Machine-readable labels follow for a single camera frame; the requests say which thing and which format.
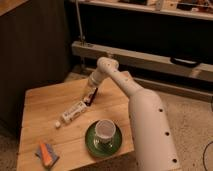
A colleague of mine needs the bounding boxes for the green saucer plate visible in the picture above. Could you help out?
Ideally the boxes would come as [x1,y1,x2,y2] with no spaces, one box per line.
[85,119,122,158]

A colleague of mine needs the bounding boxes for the metal vertical pole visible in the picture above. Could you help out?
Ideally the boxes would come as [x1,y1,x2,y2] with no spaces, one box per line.
[75,0,86,45]

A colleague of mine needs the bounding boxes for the white cup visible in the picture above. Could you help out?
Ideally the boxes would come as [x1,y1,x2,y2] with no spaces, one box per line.
[95,119,116,144]

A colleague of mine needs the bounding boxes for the black handle on shelf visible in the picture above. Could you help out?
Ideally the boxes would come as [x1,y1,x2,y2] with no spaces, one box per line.
[170,57,201,68]

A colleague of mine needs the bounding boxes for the wooden shelf rack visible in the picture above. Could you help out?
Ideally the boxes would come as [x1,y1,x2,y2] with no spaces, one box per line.
[71,0,213,82]

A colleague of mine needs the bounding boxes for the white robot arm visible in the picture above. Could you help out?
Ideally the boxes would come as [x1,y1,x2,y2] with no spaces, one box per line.
[83,57,182,171]

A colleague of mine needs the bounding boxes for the beige pusher tip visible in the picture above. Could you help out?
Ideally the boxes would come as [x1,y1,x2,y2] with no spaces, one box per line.
[83,86,95,99]

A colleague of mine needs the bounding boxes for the white tube bottle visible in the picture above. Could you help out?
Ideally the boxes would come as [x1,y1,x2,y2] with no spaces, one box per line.
[55,101,87,129]

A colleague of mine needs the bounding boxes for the orange and blue sponge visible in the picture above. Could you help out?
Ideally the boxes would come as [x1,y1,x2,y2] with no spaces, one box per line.
[35,142,59,168]

